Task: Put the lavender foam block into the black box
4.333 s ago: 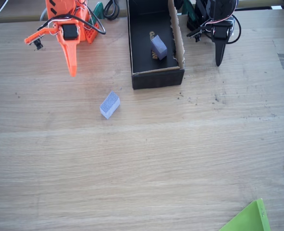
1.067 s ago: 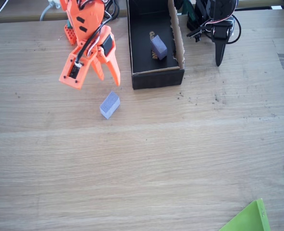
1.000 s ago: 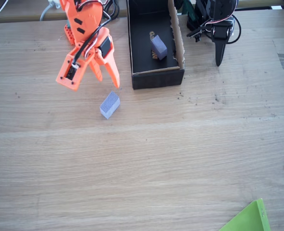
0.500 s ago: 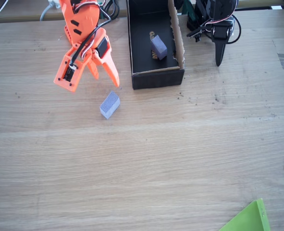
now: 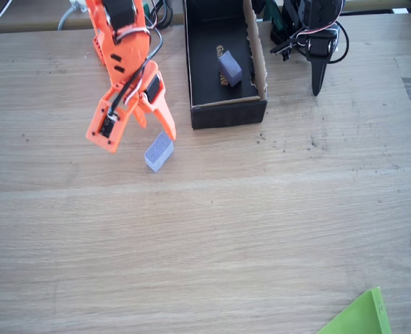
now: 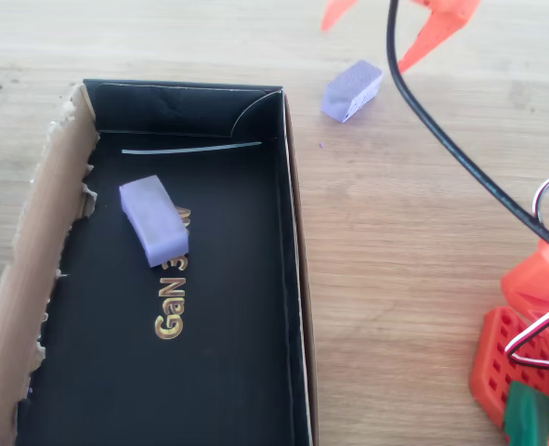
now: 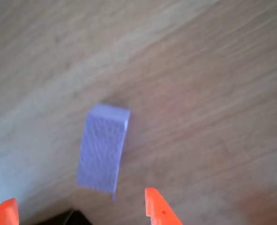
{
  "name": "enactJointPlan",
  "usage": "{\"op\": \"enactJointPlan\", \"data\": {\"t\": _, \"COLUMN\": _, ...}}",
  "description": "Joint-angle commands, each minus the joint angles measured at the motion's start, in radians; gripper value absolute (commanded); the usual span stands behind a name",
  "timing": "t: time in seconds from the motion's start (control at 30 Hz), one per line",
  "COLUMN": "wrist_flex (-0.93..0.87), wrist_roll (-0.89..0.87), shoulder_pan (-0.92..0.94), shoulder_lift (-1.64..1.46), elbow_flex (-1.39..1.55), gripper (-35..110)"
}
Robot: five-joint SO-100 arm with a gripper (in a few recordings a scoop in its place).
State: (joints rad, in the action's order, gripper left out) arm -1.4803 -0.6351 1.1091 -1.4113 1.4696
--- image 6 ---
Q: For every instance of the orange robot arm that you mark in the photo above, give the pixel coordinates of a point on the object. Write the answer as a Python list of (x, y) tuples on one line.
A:
[(539, 279)]

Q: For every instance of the orange perforated arm base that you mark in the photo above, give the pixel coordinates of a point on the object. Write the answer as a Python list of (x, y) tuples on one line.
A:
[(492, 367)]

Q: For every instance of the purple foam block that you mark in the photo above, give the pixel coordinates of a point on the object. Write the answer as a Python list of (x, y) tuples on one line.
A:
[(155, 220), (350, 90)]

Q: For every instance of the black cardboard box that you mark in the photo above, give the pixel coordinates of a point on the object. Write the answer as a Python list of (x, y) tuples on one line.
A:
[(227, 325)]

